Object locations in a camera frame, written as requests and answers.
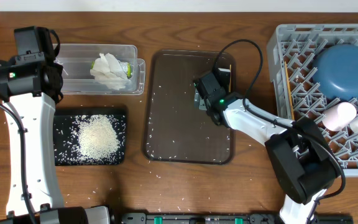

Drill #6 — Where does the wooden chopstick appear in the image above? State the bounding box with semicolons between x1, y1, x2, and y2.
284;61;295;120
228;64;232;93

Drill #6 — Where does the brown serving tray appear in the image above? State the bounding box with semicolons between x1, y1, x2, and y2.
143;50;234;165

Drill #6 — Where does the white paper napkin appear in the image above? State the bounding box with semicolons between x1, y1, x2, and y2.
90;53;132;90

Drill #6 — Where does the white green wrapper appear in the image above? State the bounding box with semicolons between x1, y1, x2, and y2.
90;60;132;80

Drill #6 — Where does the pile of white rice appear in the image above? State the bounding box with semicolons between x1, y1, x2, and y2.
54;114;127;164

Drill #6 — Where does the pink white cup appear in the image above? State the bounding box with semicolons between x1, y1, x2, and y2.
322;102;357;131

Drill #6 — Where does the dark blue plate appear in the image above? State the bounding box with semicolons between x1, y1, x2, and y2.
312;44;358;101

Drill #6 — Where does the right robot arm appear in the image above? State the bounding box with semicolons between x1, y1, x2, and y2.
193;69;346;223

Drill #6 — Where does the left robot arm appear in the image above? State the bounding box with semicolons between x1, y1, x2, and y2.
0;26;111;223

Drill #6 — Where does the grey dishwasher rack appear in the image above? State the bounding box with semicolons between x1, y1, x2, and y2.
267;24;358;177

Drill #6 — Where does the clear plastic bin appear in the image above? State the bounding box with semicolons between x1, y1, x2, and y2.
55;44;144;95

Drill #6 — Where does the black plastic tray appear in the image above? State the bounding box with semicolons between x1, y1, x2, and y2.
53;107;127;166

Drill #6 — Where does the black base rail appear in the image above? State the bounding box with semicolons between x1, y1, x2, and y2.
119;212;354;224

